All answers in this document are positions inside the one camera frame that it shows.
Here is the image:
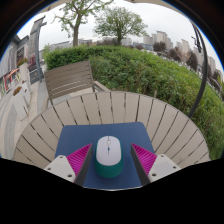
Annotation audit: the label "tall bare-trunk tree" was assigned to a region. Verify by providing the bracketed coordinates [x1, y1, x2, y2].
[53, 0, 114, 48]

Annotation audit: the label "dark blue mouse pad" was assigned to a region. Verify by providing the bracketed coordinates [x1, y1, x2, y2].
[54, 121, 156, 190]

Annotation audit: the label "green hedge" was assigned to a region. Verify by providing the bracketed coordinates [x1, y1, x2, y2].
[44, 45, 224, 160]

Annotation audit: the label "slatted wooden chair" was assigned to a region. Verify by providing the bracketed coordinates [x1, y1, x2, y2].
[44, 59, 111, 106]

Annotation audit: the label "white planter with flowers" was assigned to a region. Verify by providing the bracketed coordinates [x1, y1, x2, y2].
[16, 57, 31, 84]
[12, 85, 31, 121]

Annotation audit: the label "dark curved umbrella pole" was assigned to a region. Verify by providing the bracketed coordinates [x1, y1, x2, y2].
[187, 19, 209, 118]

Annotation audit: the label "round leafy tree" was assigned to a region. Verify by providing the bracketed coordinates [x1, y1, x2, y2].
[93, 5, 149, 46]

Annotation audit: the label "white and teal computer mouse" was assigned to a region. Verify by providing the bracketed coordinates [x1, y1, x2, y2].
[94, 135, 125, 179]

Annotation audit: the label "tall grey sign pillar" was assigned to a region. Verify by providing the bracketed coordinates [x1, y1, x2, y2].
[28, 15, 48, 84]

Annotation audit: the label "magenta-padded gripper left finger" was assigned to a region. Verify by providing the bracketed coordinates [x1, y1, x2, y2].
[43, 143, 94, 187]

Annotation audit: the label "far apartment buildings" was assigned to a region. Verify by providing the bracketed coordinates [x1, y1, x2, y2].
[143, 30, 223, 81]

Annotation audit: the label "grey shop building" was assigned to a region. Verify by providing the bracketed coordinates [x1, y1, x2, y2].
[0, 34, 30, 101]

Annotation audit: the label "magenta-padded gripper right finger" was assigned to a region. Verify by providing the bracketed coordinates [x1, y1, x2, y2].
[130, 143, 183, 187]

